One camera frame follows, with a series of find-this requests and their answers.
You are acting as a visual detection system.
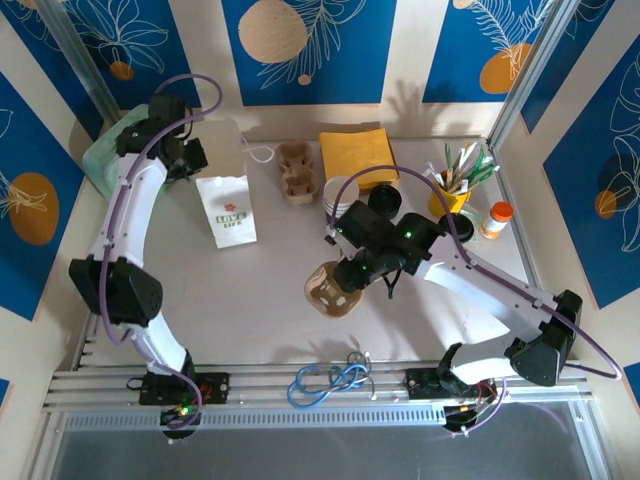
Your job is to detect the white paper takeout bag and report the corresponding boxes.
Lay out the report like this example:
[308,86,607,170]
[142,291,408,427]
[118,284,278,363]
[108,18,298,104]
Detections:
[194,117,274,250]

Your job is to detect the brown cardboard cup carrier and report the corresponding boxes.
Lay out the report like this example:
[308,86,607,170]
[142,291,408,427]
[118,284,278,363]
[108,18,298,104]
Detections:
[304,259,364,320]

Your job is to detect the stack of black lids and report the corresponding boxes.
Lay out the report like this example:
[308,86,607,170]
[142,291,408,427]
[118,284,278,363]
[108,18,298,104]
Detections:
[368,183,404,220]

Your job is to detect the stack of paper cups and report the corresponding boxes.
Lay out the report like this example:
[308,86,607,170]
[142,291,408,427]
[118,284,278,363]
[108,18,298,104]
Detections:
[322,175,361,221]

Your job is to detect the yellow holder cup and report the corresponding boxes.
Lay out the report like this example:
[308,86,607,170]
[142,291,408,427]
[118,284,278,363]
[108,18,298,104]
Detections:
[428,179,472,219]

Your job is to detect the mint green zip case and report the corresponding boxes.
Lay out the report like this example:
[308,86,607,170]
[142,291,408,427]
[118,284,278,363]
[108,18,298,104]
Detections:
[82,107,174,201]

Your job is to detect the stack of yellow napkins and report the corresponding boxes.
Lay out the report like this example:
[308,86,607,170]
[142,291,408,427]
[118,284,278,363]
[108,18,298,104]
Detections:
[318,128,401,194]

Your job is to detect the clear glass container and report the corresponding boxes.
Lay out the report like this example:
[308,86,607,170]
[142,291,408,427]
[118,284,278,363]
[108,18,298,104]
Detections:
[464,208,487,241]

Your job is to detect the stacked cardboard cup carriers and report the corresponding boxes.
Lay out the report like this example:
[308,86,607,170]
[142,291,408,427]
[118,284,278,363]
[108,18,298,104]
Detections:
[275,141,321,205]

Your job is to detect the orange lid pill bottle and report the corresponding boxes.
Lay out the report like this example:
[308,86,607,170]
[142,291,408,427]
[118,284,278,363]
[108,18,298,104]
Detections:
[478,201,514,241]

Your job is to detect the white paper straw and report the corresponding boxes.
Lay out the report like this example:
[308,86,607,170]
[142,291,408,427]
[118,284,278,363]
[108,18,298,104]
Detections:
[455,141,479,179]

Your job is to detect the black connector module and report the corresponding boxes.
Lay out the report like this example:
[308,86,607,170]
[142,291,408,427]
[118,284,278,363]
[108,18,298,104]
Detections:
[158,403,202,442]
[442,402,485,437]

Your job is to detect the right gripper short black cable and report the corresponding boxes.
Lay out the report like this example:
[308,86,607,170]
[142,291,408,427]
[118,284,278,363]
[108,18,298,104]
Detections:
[383,268,404,300]

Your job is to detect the aluminium frame post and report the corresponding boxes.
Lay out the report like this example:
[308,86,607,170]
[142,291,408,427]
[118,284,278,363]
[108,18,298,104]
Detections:
[487,0,576,151]
[37,0,121,124]

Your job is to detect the thin grey wire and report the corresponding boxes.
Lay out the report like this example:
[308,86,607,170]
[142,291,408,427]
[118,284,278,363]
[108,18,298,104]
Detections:
[344,349,377,401]

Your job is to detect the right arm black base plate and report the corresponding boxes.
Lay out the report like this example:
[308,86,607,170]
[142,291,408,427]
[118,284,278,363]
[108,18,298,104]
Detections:
[403,368,499,401]

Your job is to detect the coiled blue cable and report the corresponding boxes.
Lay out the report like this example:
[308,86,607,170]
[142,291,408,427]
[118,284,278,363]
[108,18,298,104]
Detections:
[287,363,371,410]

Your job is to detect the aluminium front rail frame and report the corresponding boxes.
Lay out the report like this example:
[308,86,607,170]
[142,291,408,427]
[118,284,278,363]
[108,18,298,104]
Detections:
[42,357,599,416]

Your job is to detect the perforated grey cable duct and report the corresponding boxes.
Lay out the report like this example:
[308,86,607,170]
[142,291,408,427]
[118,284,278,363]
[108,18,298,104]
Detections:
[62,407,449,432]

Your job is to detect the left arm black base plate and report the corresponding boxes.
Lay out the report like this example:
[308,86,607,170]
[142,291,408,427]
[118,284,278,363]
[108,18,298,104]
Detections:
[138,372,231,406]

